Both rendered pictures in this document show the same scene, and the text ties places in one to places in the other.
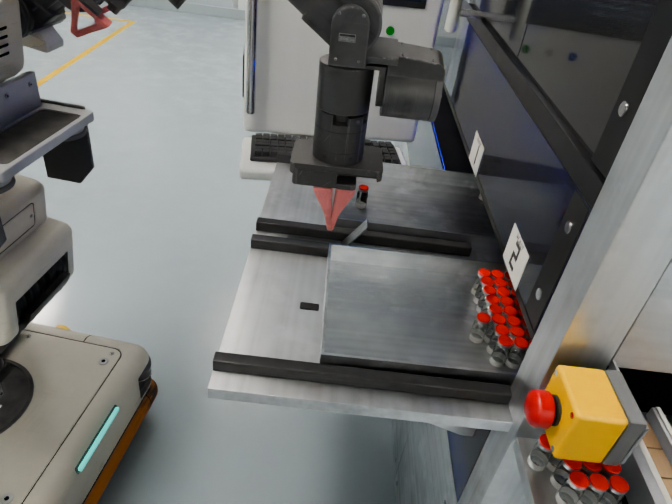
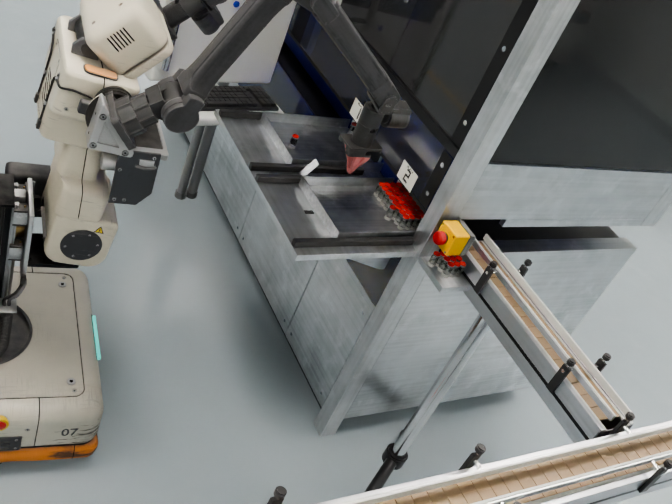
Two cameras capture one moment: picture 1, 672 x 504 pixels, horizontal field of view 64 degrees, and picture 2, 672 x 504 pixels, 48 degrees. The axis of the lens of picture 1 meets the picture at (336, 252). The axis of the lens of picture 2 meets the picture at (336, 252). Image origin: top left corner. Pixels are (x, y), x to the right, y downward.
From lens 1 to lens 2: 1.50 m
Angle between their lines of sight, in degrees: 31
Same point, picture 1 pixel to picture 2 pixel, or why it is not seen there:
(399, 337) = (357, 222)
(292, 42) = not seen: hidden behind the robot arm
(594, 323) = (455, 202)
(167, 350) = not seen: hidden behind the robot
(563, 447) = (449, 250)
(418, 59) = (404, 108)
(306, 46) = not seen: hidden behind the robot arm
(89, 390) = (69, 306)
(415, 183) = (309, 126)
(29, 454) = (62, 354)
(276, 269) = (279, 193)
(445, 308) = (367, 205)
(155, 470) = (106, 366)
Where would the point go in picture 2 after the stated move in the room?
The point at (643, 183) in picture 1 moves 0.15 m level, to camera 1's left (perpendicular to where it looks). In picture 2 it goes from (476, 153) to (430, 149)
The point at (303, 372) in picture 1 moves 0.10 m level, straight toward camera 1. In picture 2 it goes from (333, 242) to (349, 267)
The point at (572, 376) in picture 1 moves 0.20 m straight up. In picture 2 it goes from (449, 223) to (482, 165)
